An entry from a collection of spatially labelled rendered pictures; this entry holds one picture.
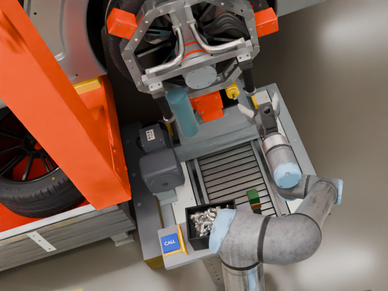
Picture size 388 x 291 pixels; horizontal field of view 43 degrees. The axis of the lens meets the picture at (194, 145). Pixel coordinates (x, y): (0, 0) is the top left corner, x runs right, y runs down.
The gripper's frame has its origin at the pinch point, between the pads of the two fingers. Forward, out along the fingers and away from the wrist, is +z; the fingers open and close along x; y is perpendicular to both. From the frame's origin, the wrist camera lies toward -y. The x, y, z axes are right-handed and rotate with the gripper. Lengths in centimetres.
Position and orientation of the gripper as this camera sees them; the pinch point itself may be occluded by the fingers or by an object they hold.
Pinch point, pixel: (256, 96)
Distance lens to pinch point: 187.7
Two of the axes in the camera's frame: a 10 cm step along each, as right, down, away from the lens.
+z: -2.2, -7.8, 5.8
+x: 9.5, -3.0, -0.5
